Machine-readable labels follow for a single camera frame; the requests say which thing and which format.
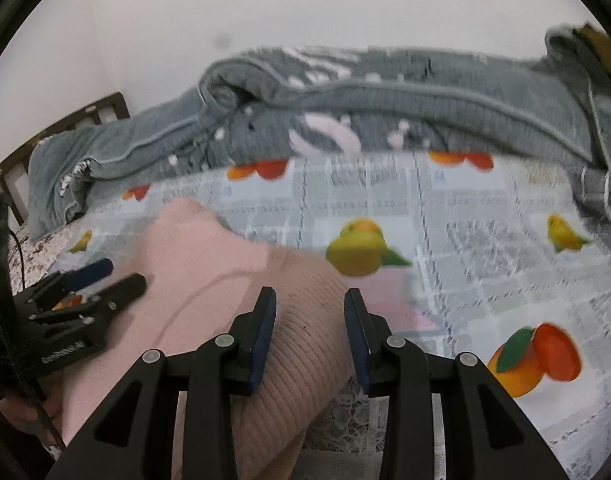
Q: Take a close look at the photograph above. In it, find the fruit print blanket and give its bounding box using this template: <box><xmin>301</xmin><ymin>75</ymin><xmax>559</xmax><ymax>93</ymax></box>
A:
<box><xmin>60</xmin><ymin>152</ymin><xmax>611</xmax><ymax>480</ymax></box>

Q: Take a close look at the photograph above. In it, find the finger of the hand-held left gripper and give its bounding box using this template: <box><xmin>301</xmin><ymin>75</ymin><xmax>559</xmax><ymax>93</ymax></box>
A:
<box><xmin>29</xmin><ymin>274</ymin><xmax>148</xmax><ymax>330</ymax></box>
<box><xmin>15</xmin><ymin>258</ymin><xmax>114</xmax><ymax>311</ymax></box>

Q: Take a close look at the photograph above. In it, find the grey quilt with white print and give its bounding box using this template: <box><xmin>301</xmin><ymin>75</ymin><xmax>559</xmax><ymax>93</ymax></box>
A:
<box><xmin>28</xmin><ymin>25</ymin><xmax>611</xmax><ymax>242</ymax></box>

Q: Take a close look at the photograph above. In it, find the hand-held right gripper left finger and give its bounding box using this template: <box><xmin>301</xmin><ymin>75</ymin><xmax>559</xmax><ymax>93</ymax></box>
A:
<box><xmin>48</xmin><ymin>286</ymin><xmax>277</xmax><ymax>480</ymax></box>

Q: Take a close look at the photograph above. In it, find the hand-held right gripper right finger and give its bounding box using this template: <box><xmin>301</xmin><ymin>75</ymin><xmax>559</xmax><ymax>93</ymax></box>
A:
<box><xmin>344</xmin><ymin>288</ymin><xmax>569</xmax><ymax>480</ymax></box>

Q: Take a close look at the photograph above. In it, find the grey checked sheet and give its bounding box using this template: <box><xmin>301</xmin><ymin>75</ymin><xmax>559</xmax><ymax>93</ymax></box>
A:
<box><xmin>568</xmin><ymin>167</ymin><xmax>611</xmax><ymax>223</ymax></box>

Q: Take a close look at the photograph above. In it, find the dark wooden headboard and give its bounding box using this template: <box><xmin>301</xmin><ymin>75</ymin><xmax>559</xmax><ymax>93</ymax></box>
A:
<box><xmin>0</xmin><ymin>92</ymin><xmax>131</xmax><ymax>228</ymax></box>

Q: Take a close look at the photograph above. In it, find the pink knit sweater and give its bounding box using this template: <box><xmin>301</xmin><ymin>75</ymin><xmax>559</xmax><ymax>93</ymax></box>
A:
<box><xmin>60</xmin><ymin>197</ymin><xmax>359</xmax><ymax>480</ymax></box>

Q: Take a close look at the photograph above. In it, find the person's left hand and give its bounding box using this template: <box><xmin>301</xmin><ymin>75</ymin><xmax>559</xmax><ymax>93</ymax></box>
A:
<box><xmin>0</xmin><ymin>382</ymin><xmax>65</xmax><ymax>442</ymax></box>

